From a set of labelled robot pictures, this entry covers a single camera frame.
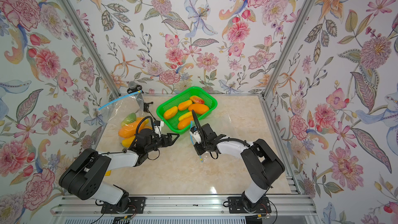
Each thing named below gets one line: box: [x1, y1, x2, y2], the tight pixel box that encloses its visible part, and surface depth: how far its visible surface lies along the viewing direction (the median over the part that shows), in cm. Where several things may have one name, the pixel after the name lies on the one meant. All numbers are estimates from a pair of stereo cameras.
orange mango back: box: [177, 99, 193, 111], surface depth 112 cm
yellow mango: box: [163, 106, 178, 120], surface depth 107 cm
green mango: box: [121, 112, 137, 127], surface depth 95 cm
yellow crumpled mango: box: [178, 111, 193, 122], surface depth 106 cm
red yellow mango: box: [189, 95, 205, 105], surface depth 116 cm
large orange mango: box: [118, 117, 145, 139], surface depth 88 cm
